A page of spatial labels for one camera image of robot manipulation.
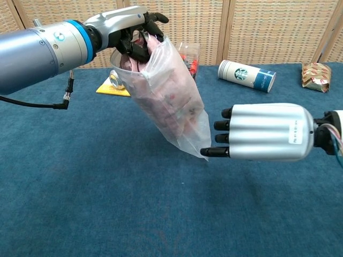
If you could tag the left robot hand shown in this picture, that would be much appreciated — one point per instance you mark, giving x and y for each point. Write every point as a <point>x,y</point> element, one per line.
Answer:
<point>120,20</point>

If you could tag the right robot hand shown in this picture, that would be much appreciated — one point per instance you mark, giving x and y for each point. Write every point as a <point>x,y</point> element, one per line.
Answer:
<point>268,131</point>

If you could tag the transparent plastic bag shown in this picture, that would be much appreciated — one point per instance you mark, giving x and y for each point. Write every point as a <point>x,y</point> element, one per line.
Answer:
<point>187,134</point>

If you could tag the pink floral clothes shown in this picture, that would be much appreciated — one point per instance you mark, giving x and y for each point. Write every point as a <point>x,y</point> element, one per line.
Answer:
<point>166,88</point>

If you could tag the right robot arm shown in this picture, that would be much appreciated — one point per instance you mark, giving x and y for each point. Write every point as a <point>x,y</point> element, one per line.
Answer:
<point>328,131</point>

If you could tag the blue silver drink can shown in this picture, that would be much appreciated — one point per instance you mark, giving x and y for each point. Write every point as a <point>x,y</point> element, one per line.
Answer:
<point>117,80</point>

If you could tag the white blue Starbucks cup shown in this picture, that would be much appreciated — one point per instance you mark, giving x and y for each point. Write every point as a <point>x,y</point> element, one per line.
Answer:
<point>244,75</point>

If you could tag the yellow white notebook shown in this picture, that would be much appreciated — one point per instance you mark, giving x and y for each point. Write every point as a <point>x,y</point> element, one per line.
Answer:
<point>110,89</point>

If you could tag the brown red snack package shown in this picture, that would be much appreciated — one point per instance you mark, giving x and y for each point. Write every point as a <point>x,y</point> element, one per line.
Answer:
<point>316,77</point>

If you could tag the clear box red black contents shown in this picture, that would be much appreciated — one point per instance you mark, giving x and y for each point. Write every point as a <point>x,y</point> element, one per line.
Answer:
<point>191,53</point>

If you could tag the wicker folding screen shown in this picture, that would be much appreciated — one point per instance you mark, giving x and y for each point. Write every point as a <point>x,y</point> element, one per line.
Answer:
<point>268,29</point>

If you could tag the blue table mat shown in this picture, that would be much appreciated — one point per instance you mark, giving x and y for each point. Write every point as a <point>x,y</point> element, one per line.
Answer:
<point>134,187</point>

